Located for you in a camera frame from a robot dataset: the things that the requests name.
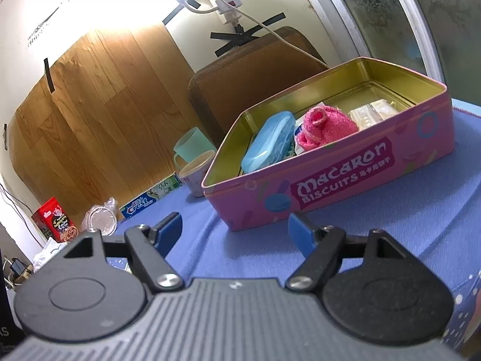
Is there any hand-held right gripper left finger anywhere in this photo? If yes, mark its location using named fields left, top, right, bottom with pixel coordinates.
left=64, top=211, right=185, bottom=292

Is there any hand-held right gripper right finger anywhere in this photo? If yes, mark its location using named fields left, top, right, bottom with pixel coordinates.
left=286, top=212, right=410, bottom=292

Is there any pink biscuit tin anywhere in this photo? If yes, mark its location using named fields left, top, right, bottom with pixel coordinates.
left=201, top=56, right=455, bottom=232

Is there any blue plastic case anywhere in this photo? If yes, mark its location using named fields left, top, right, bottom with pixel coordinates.
left=240, top=111, right=297, bottom=174

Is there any white wet wipes packet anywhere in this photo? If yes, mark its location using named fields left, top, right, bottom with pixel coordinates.
left=294, top=116, right=313, bottom=137

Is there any pink knitted pouch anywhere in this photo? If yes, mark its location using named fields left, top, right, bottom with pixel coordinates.
left=295, top=106, right=357, bottom=155

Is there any clear plastic packet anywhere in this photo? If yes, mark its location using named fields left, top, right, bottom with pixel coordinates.
left=349, top=99, right=400, bottom=130

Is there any blue toothpaste box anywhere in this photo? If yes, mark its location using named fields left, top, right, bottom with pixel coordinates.
left=120, top=191, right=158, bottom=221

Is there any green white small box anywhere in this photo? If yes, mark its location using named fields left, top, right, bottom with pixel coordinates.
left=148, top=173, right=183, bottom=199

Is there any patterned white can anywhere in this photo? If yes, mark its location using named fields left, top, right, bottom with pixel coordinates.
left=178, top=150, right=216, bottom=199

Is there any wrapped plastic cup stack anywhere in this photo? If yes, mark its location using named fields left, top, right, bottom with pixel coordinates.
left=82, top=197, right=120, bottom=234

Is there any blue cloth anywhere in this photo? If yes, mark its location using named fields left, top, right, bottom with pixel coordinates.
left=8, top=98, right=481, bottom=361

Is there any green plastic mug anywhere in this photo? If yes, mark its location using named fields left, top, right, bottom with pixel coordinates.
left=173, top=127, right=218, bottom=170

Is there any red snack box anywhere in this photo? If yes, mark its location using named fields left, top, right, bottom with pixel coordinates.
left=31, top=196, right=79, bottom=243

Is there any white plastic bag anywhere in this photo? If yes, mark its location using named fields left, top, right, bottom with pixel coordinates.
left=33, top=239, right=69, bottom=273

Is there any rounded wooden board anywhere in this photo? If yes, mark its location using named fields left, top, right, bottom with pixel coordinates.
left=188, top=26, right=328, bottom=148

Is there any dotted blue sheet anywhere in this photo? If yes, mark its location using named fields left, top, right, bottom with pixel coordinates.
left=445, top=271, right=481, bottom=361

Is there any black tape strip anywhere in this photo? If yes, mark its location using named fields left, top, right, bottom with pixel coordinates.
left=44, top=58, right=55, bottom=93

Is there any frosted glass door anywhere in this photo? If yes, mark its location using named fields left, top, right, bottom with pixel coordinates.
left=301, top=0, right=481, bottom=106

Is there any wood grain wall sheet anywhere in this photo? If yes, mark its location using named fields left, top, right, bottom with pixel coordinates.
left=8, top=23, right=196, bottom=211

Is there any black cable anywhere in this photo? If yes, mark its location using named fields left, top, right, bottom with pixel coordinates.
left=0, top=182, right=42, bottom=249

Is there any white power cable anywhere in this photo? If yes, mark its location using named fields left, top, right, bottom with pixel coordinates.
left=225, top=0, right=329, bottom=70

